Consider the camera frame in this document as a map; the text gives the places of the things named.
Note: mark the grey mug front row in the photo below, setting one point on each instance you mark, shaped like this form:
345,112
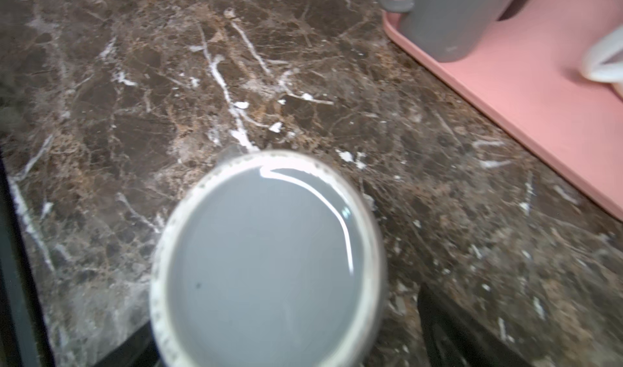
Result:
272,259

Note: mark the large white ribbed mug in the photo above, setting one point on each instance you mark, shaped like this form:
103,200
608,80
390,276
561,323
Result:
602,63

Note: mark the pink plastic tray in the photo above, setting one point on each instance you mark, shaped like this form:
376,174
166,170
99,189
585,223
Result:
524,75

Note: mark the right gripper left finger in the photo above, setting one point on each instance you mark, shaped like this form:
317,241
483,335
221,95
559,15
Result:
139,350

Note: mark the grey mug row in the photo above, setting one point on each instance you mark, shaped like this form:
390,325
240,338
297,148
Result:
272,259
446,30

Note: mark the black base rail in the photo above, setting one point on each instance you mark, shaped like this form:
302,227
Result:
24,341

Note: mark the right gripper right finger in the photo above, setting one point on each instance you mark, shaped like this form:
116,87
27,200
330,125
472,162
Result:
452,337

